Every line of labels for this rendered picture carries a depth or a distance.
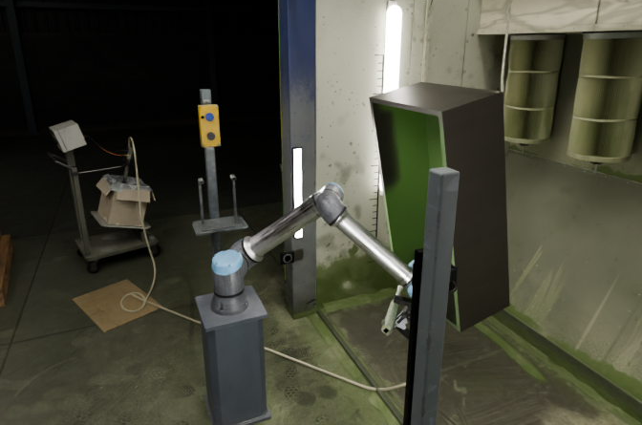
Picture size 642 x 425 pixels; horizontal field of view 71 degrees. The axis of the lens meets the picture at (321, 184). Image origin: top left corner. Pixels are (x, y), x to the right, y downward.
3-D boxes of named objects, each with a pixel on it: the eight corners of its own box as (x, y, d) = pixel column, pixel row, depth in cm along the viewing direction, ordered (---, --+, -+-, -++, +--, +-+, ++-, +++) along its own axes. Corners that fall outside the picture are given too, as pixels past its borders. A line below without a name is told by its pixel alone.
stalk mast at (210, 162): (224, 314, 334) (208, 88, 285) (226, 319, 328) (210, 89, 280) (216, 316, 331) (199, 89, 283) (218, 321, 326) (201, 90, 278)
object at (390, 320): (418, 354, 222) (383, 322, 224) (413, 359, 224) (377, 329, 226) (427, 307, 267) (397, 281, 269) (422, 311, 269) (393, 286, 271)
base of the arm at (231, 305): (214, 319, 218) (213, 301, 215) (207, 300, 234) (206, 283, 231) (253, 310, 225) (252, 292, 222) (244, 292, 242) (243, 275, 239)
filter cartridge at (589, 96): (573, 180, 264) (596, 30, 240) (553, 164, 298) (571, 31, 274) (642, 182, 258) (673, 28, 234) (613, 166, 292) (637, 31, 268)
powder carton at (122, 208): (87, 209, 422) (96, 168, 418) (135, 213, 450) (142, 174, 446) (101, 226, 382) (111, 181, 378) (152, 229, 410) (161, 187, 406)
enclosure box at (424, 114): (438, 260, 302) (420, 81, 257) (509, 306, 250) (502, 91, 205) (395, 281, 290) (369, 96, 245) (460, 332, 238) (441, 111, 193)
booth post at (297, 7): (285, 308, 343) (276, -21, 276) (307, 302, 350) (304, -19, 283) (293, 320, 327) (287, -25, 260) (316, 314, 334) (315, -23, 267)
